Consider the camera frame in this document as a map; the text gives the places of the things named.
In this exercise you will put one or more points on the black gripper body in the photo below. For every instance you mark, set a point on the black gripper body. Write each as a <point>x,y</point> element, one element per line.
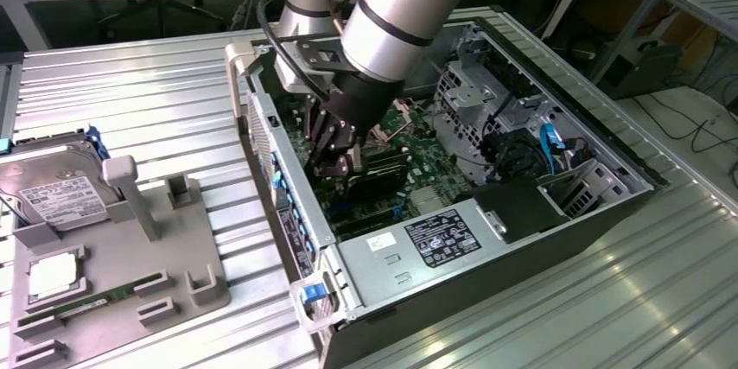
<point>363,101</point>

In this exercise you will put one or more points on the graphics card with metal bracket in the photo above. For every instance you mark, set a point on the graphics card with metal bracket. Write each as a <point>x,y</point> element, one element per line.
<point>375,189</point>

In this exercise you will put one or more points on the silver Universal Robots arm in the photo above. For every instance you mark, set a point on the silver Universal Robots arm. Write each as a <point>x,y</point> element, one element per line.
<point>403,10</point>

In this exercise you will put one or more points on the RAM stick with white label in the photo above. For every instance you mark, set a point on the RAM stick with white label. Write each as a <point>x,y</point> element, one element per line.
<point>386,161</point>

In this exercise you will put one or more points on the metal socket cover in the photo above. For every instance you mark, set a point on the metal socket cover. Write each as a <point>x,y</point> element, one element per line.
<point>387,133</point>

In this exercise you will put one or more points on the metal disk bay cage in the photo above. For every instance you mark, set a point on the metal disk bay cage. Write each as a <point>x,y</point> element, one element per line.
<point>461,97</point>

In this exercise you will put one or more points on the green motherboard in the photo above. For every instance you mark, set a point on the green motherboard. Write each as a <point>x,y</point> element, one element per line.
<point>438,161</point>

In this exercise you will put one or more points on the black expansion slot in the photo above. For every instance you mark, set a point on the black expansion slot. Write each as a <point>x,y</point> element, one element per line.
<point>369,221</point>

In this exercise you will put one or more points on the silver chipset heatsink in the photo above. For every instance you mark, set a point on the silver chipset heatsink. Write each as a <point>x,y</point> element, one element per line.
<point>427,200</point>

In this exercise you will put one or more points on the grey power supply unit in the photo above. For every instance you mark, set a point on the grey power supply unit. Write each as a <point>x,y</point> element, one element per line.
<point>381,269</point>

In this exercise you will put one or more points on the black plastic shroud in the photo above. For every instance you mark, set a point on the black plastic shroud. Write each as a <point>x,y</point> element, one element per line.
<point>513,209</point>

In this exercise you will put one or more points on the blue case latch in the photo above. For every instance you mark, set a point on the blue case latch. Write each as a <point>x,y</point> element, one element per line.
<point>314,293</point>

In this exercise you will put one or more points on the black office chair base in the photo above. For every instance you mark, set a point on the black office chair base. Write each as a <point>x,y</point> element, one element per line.
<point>167,8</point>

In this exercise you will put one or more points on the open black PC case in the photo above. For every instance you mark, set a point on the open black PC case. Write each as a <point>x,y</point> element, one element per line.
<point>461,300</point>

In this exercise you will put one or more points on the grey parts rack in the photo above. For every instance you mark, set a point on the grey parts rack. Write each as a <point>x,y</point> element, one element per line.
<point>115,265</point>

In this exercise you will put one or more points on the silver hard disk drive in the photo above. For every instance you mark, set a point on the silver hard disk drive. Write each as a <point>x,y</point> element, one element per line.
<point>58,196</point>

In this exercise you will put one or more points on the black box under table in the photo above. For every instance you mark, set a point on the black box under table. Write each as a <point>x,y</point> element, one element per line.
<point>646,66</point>

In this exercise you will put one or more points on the white round table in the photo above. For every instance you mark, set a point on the white round table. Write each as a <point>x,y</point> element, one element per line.
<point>664,157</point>

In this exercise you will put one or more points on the green loose RAM stick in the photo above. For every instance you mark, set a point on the green loose RAM stick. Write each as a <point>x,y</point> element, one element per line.
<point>92,301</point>

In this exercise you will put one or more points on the silver CPU chip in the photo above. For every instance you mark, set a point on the silver CPU chip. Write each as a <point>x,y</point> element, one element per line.
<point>52,276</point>

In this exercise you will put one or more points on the metal slat side table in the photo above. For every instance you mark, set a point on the metal slat side table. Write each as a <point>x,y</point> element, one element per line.
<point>704,1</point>

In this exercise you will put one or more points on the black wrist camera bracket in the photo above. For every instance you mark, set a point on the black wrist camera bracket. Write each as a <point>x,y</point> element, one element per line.
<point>311,51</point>

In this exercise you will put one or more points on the blue disk carrier bracket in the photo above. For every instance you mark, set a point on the blue disk carrier bracket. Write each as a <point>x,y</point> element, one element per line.
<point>98,142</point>

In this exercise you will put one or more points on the grey metal side frame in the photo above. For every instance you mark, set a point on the grey metal side frame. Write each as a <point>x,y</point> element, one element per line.
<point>8,97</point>

